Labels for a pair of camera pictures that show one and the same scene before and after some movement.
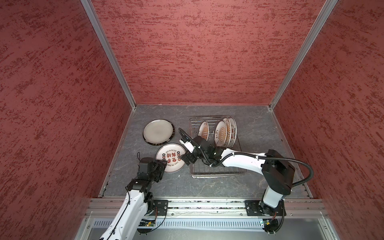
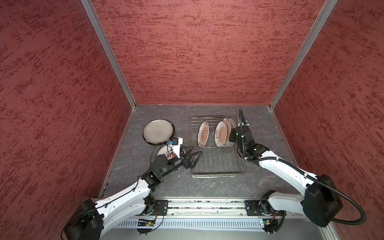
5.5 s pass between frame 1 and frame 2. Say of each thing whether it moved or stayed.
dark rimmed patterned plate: stayed
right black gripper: moved
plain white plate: stayed
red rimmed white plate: stayed
